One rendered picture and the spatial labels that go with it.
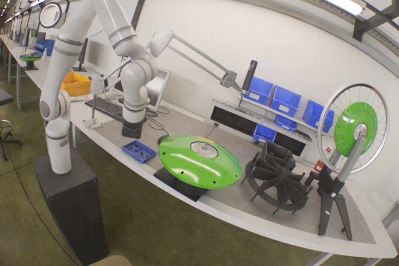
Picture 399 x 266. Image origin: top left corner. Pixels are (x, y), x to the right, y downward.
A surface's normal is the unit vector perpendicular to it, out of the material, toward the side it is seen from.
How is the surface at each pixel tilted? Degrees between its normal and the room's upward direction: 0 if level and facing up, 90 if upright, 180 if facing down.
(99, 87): 90
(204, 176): 24
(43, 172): 0
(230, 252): 0
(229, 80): 90
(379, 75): 90
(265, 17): 90
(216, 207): 0
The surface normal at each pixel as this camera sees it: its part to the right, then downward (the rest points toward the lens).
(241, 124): -0.36, 0.19
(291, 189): -0.89, -0.14
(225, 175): 0.47, -0.67
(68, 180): 0.29, -0.90
